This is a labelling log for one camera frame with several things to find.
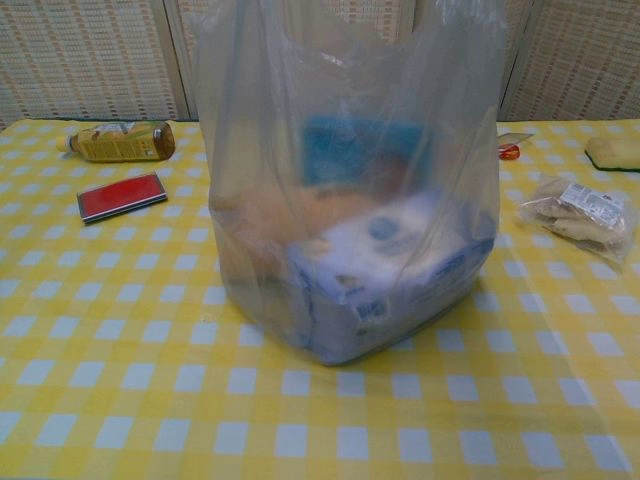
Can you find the yellow label tea bottle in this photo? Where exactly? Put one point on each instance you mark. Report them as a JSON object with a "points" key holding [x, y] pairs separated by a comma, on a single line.
{"points": [[120, 142]]}

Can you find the clear badge holder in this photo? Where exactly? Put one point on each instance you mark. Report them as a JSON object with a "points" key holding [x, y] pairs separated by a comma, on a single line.
{"points": [[520, 137]]}

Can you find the flat red box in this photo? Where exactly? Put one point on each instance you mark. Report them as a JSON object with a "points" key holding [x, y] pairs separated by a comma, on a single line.
{"points": [[120, 197]]}

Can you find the yellow sponge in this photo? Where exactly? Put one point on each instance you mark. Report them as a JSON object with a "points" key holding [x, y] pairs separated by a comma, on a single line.
{"points": [[615, 152]]}

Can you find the beige woven folding screen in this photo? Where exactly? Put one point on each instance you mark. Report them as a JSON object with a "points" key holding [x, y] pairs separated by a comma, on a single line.
{"points": [[75, 50]]}

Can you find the blue box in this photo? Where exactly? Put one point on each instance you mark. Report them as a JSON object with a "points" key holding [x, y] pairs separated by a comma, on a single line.
{"points": [[350, 150]]}

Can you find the white blue tissue package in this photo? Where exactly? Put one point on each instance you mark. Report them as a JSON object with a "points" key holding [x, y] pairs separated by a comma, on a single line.
{"points": [[375, 235]]}

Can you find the yellow white checked tablecloth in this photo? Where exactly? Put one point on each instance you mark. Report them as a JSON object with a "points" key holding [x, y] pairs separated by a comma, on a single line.
{"points": [[150, 400]]}

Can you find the clear plastic bag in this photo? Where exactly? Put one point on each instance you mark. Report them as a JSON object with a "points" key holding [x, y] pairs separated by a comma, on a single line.
{"points": [[250, 150]]}

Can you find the clear packet of snacks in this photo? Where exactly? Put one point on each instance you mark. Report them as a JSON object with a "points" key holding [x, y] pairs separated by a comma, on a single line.
{"points": [[575, 215]]}

